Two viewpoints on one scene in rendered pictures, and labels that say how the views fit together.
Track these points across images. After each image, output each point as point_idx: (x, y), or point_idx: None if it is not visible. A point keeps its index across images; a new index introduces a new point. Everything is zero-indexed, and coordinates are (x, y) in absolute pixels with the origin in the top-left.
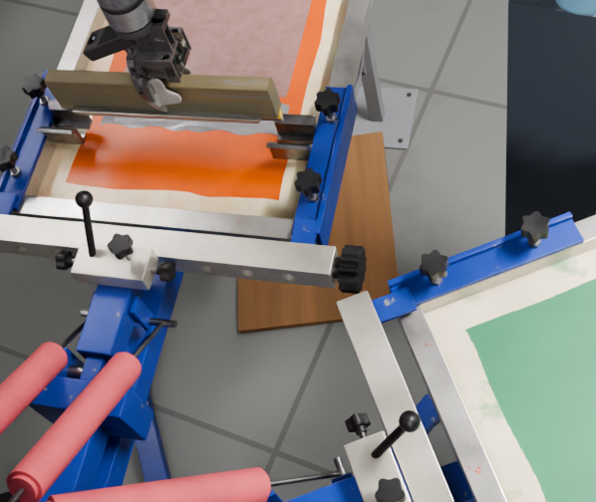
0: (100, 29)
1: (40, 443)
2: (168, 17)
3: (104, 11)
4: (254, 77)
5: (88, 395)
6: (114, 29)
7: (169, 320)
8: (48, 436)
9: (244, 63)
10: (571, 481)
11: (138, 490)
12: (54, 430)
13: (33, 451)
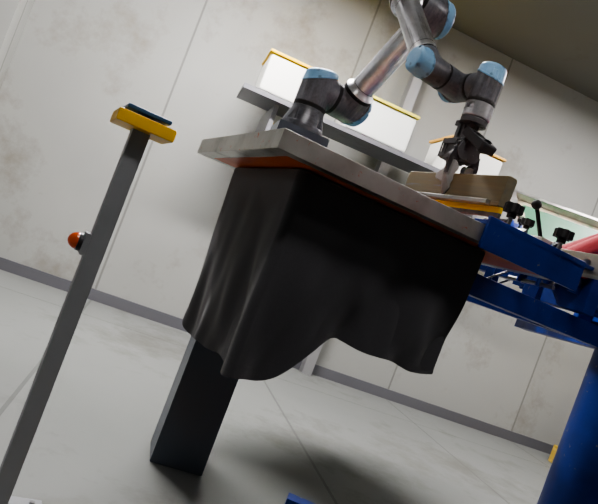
0: (481, 138)
1: None
2: (456, 125)
3: (489, 114)
4: (416, 171)
5: (576, 244)
6: (488, 123)
7: (510, 275)
8: None
9: None
10: None
11: (573, 241)
12: None
13: None
